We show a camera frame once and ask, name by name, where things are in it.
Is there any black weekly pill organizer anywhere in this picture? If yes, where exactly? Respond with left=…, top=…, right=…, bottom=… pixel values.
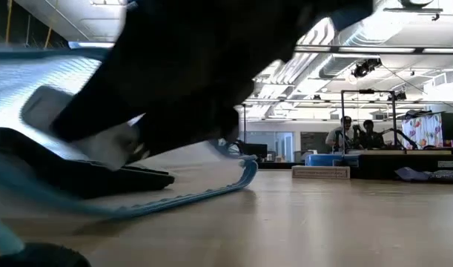
left=358, top=153, right=453, bottom=181

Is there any colourful floral cloth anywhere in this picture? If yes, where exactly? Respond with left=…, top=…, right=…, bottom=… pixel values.
left=401, top=112, right=444, bottom=150

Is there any small white clear bag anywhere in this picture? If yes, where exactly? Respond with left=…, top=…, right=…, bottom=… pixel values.
left=429, top=169, right=453, bottom=183

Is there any black background box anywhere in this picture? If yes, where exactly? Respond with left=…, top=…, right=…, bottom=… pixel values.
left=440, top=112, right=453, bottom=142

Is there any black background monitor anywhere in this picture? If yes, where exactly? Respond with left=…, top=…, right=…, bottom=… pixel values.
left=242, top=142, right=268, bottom=161

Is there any wooden background table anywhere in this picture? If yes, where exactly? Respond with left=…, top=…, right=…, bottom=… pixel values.
left=346, top=148, right=453, bottom=156

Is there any grey rounded flat object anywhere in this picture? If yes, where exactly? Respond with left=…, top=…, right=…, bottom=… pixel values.
left=20, top=85, right=79, bottom=131

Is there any black background station frame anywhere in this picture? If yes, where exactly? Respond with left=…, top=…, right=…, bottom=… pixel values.
left=340, top=88, right=397, bottom=155

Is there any person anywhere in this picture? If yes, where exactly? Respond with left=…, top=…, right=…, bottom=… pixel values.
left=325, top=115, right=361, bottom=153
left=359, top=119, right=386, bottom=151

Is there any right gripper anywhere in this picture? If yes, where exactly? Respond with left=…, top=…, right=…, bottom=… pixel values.
left=110, top=0, right=375, bottom=156

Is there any blue first aid kit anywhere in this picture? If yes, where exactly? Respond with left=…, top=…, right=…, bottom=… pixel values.
left=305, top=153, right=361, bottom=168

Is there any black ceiling spotlight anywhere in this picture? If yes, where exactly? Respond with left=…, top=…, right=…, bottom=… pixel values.
left=352, top=58, right=383, bottom=79

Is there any pink playing card box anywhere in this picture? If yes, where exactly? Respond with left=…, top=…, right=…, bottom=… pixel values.
left=291, top=165, right=351, bottom=180

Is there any silver ventilation duct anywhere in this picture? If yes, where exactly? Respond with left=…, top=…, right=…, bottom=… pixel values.
left=318, top=14, right=401, bottom=79

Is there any dark blue mesh bag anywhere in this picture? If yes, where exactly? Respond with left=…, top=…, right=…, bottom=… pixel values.
left=0, top=44, right=259, bottom=253

